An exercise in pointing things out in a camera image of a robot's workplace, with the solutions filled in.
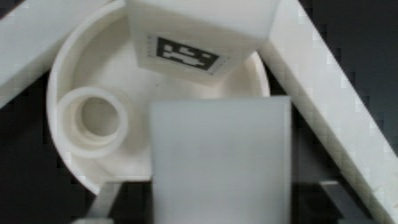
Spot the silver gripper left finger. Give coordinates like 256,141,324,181
73,182,123,224

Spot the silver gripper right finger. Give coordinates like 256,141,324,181
320,181,377,224

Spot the white stool leg block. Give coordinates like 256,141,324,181
151,97,292,224

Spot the white round stool seat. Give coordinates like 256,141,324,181
47,1,270,192

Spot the white stool leg tagged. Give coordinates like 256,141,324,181
125,0,281,85

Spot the white L-shaped fence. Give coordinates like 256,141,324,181
0,0,398,224

